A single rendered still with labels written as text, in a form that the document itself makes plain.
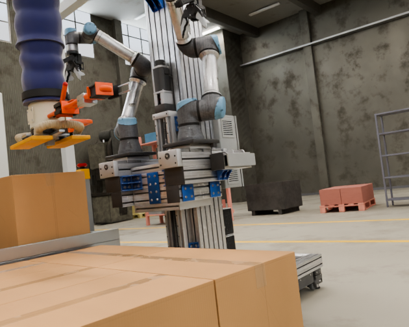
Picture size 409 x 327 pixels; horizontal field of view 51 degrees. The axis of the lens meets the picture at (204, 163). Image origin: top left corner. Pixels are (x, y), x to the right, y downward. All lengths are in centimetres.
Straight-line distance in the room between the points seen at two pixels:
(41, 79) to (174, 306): 148
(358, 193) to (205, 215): 614
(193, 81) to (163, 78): 19
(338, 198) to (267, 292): 726
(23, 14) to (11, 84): 1047
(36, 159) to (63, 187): 1035
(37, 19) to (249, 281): 165
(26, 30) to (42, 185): 77
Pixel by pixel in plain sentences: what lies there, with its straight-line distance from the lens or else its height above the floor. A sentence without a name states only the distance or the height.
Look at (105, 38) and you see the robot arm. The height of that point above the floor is 175.
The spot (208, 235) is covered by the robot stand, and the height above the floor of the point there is 50.
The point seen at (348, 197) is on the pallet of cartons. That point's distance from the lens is 852.
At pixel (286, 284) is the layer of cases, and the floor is 45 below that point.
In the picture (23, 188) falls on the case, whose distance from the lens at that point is 226.
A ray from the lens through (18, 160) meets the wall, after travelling 1245.
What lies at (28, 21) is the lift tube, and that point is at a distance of 236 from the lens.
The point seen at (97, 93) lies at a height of 120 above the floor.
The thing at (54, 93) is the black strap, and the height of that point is 133.
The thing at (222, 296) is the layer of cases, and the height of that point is 49.
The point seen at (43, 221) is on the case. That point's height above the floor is 71.
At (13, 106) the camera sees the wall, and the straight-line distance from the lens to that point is 1268.
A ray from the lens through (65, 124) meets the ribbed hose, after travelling 215.
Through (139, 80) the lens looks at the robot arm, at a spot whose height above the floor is 152.
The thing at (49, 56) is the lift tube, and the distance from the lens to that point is 231.
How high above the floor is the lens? 80
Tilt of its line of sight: 3 degrees up
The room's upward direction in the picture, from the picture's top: 6 degrees counter-clockwise
